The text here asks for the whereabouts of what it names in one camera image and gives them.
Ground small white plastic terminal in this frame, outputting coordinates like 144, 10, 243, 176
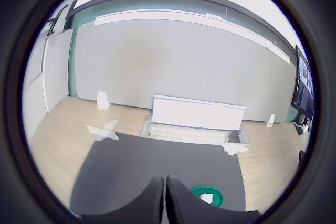
199, 194, 215, 204

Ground round green lid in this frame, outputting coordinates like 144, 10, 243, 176
191, 186, 224, 208

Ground dark grey mat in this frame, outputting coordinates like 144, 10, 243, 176
70, 132, 247, 216

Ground black keyboard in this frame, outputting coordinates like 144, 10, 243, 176
293, 121, 307, 135

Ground grey desk partition panel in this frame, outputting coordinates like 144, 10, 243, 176
68, 18, 297, 124

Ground white side partition panel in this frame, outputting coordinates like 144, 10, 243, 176
41, 29, 74, 114

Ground black computer monitor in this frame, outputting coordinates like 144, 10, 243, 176
292, 45, 315, 113

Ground black stand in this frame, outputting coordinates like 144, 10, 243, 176
47, 6, 70, 36

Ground white cable duct flap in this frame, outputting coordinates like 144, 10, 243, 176
152, 94, 247, 130

